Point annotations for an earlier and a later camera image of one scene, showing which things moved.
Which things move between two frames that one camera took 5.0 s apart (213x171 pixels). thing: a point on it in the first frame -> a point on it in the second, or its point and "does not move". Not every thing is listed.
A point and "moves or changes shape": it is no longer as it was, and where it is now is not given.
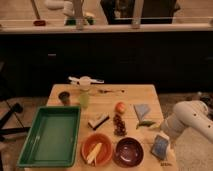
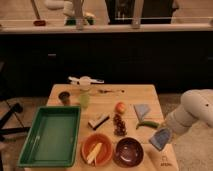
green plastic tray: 53,140 does not move
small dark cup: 64,97 does not move
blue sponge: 160,146 moves or changes shape
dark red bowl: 128,152 does not move
